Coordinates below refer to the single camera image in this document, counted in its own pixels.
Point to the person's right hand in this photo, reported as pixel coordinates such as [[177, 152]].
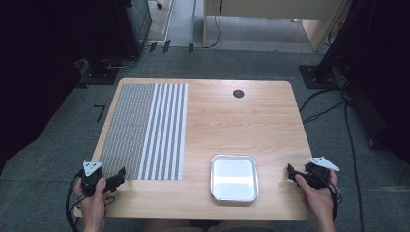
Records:
[[319, 201]]

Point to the dark curtain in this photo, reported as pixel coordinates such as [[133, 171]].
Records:
[[383, 74], [35, 80]]

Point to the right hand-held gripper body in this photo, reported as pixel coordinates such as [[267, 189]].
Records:
[[317, 175]]

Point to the black angled floor tape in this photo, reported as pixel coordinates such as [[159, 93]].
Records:
[[101, 111]]

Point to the dark glass cabinet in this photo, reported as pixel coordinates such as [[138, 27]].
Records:
[[139, 21]]

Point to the person's left hand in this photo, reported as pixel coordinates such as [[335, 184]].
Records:
[[93, 204]]

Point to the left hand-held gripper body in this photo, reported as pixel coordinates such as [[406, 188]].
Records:
[[91, 174]]

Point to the black table grommet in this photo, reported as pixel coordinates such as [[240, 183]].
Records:
[[238, 93]]

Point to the black stand with flat base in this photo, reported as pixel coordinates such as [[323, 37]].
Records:
[[98, 72]]

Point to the black stand with square base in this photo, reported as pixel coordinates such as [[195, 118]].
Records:
[[322, 75]]

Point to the grey striped placemat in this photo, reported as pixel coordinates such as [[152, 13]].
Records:
[[138, 129]]

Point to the light wooden desk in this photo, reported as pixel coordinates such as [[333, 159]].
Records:
[[274, 9]]

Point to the silver metal tray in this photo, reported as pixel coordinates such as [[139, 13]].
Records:
[[234, 178]]

